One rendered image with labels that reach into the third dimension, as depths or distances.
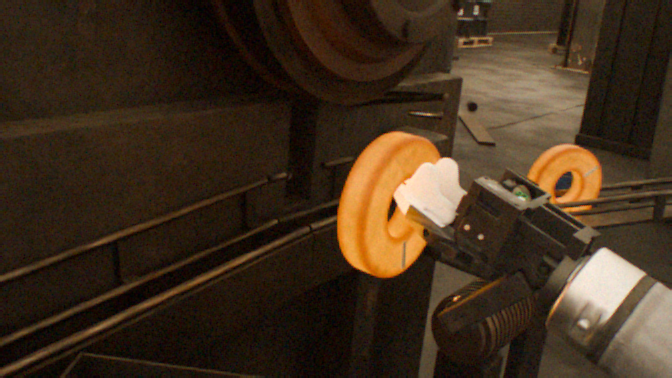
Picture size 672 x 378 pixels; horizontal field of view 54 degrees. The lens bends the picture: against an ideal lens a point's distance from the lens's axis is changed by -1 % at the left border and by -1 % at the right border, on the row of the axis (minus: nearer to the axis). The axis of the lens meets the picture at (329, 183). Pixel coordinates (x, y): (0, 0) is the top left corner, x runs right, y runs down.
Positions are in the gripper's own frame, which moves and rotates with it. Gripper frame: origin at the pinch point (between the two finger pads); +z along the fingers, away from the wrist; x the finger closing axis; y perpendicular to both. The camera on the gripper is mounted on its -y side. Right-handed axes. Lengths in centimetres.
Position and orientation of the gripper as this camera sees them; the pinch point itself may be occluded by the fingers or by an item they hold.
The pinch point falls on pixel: (397, 188)
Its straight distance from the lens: 71.2
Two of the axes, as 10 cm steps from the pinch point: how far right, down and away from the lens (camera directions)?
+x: -6.5, 1.7, -7.4
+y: 3.0, -8.4, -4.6
